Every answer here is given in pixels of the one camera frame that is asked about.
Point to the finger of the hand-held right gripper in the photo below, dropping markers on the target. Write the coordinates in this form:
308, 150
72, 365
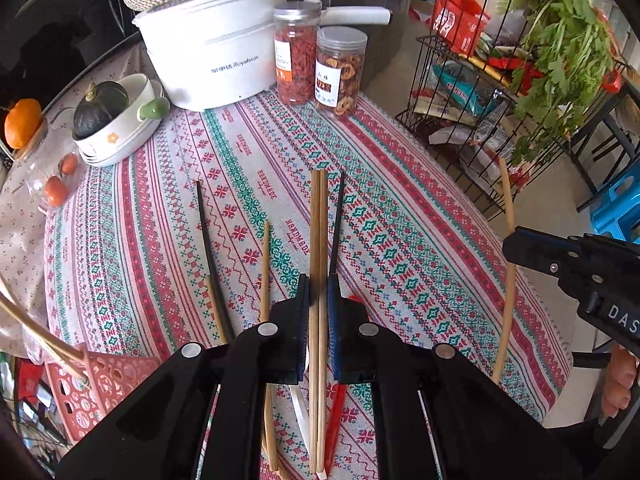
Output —
535, 255

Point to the black metal frame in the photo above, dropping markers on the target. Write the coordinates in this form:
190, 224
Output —
607, 130

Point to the striped patterned tablecloth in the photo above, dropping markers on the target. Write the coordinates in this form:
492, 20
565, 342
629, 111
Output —
400, 270

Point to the white chopstick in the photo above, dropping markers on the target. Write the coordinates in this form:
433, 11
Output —
301, 410

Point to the dark green squash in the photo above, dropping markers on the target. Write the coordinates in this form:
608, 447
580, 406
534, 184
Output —
97, 110

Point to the blue plastic stool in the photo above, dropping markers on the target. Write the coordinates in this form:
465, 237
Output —
617, 210

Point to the wooden chopstick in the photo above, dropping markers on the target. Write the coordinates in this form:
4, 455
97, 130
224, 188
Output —
266, 270
507, 310
323, 230
216, 310

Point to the white electric cooking pot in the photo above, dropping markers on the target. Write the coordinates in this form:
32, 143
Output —
210, 55

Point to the bamboo chopstick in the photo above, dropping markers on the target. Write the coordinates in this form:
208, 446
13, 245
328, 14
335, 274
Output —
40, 332
45, 355

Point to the person's right hand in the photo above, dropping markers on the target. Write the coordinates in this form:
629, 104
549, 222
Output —
619, 385

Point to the clear plastic container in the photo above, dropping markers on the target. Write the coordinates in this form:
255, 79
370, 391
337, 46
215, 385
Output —
37, 170

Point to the pink plastic basket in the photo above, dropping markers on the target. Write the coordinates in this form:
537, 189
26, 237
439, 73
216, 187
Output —
110, 385

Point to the orange pumpkin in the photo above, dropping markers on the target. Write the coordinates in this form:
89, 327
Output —
22, 122

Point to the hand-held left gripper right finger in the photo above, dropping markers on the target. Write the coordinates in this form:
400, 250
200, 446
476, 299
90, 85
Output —
335, 332

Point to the white floral bowl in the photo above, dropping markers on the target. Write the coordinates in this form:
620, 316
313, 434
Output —
120, 147

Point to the floral print cloth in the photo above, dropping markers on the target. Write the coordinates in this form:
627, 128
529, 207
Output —
20, 240

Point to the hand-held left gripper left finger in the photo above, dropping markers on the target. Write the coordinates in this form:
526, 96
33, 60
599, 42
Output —
299, 330

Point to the red snack packet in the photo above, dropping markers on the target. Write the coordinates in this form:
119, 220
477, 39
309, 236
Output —
457, 20

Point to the red tomato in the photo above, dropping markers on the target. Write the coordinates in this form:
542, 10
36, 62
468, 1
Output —
55, 191
69, 165

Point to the jar of dried fruit slices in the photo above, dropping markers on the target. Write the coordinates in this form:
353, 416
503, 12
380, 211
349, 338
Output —
340, 75

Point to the bunch of leafy greens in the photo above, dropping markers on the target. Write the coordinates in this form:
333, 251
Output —
565, 50

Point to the jar of red goji berries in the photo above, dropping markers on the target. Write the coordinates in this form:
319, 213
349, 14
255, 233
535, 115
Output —
296, 60

